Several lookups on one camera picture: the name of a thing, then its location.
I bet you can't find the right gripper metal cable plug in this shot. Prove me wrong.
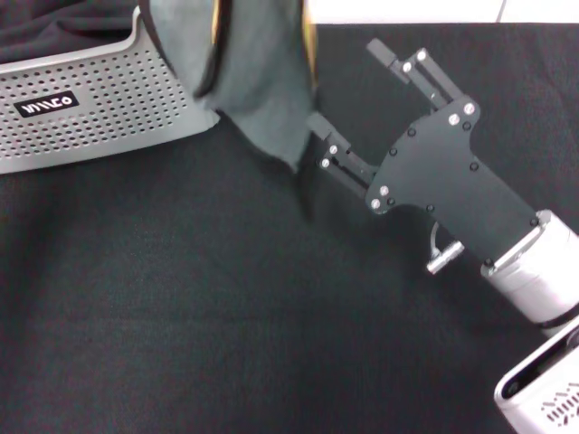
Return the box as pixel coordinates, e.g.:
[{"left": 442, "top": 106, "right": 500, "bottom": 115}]
[{"left": 424, "top": 221, "right": 465, "bottom": 276}]

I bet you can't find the grey towel with yellow back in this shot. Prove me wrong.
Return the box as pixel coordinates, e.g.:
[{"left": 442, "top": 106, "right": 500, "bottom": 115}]
[{"left": 138, "top": 0, "right": 321, "bottom": 176}]

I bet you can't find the grey perforated storage box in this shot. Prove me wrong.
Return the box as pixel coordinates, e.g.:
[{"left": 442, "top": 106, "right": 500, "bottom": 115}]
[{"left": 0, "top": 6, "right": 222, "bottom": 176}]

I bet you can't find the dark cloth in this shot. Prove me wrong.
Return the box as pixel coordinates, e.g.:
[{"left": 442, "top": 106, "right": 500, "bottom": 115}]
[{"left": 0, "top": 0, "right": 140, "bottom": 65}]

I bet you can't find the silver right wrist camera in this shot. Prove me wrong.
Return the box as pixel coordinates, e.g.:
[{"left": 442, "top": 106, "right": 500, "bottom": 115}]
[{"left": 492, "top": 323, "right": 579, "bottom": 434}]

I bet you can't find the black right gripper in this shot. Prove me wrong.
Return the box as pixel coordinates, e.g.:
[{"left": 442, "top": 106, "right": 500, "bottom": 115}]
[{"left": 306, "top": 37, "right": 543, "bottom": 269}]

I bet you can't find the black tablecloth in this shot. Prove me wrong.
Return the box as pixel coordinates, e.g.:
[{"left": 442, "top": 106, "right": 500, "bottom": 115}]
[{"left": 0, "top": 22, "right": 579, "bottom": 434}]

